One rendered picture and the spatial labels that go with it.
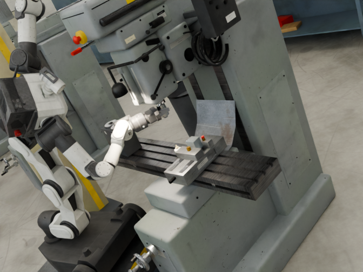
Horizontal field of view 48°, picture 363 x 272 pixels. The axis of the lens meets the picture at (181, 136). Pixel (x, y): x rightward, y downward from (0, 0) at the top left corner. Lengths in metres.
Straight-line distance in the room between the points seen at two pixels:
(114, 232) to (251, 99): 1.17
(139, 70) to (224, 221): 0.99
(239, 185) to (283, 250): 0.86
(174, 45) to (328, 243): 1.58
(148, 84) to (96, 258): 1.10
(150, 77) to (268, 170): 0.72
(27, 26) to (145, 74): 0.66
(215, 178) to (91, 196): 2.17
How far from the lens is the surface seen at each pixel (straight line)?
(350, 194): 3.11
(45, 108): 2.05
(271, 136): 2.49
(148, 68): 1.98
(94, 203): 4.03
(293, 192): 2.76
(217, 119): 2.42
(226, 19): 1.98
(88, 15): 1.82
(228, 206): 2.38
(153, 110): 2.13
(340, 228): 2.87
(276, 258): 2.63
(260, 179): 1.90
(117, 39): 1.90
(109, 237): 2.60
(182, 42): 2.11
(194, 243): 2.25
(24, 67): 2.16
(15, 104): 2.01
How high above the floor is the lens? 1.99
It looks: 25 degrees down
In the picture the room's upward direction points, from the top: 25 degrees counter-clockwise
